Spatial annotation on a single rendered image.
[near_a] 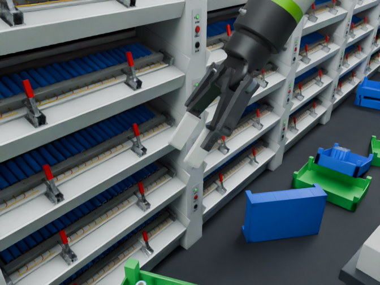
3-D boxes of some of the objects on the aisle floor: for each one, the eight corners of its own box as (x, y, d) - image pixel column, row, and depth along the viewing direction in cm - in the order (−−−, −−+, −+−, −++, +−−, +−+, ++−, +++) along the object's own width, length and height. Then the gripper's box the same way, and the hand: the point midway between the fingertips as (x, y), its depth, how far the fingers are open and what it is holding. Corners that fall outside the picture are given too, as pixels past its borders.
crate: (318, 234, 143) (327, 194, 133) (247, 243, 139) (251, 203, 129) (309, 221, 150) (317, 182, 140) (241, 229, 146) (245, 190, 136)
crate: (331, 156, 196) (335, 142, 194) (369, 169, 184) (374, 155, 182) (313, 163, 172) (318, 147, 170) (356, 178, 161) (362, 162, 159)
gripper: (306, 64, 53) (223, 190, 56) (239, 46, 70) (177, 142, 73) (275, 36, 49) (186, 173, 52) (211, 24, 66) (148, 127, 69)
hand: (190, 142), depth 62 cm, fingers open, 7 cm apart
